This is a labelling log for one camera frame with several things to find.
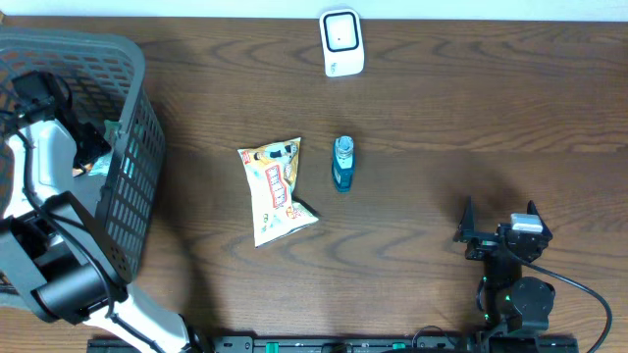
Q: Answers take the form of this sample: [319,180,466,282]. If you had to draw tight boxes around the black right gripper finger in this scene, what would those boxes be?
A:
[527,200,548,230]
[453,197,476,243]

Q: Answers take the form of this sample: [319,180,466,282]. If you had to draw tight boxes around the white barcode scanner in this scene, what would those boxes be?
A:
[319,8,365,77]

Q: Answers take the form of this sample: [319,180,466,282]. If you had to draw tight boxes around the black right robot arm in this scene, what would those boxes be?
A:
[454,199,555,346]

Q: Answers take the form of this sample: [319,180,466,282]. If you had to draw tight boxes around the yellow snack bag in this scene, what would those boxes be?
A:
[237,137,318,248]

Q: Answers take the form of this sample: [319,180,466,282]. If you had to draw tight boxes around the dark grey plastic basket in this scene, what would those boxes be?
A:
[0,26,167,313]

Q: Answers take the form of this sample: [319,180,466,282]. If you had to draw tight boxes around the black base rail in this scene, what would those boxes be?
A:
[87,334,580,353]

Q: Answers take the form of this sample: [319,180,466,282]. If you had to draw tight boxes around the blue mouthwash bottle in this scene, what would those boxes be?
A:
[332,135,355,192]

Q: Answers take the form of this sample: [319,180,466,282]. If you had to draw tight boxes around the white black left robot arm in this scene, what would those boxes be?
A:
[1,70,208,352]

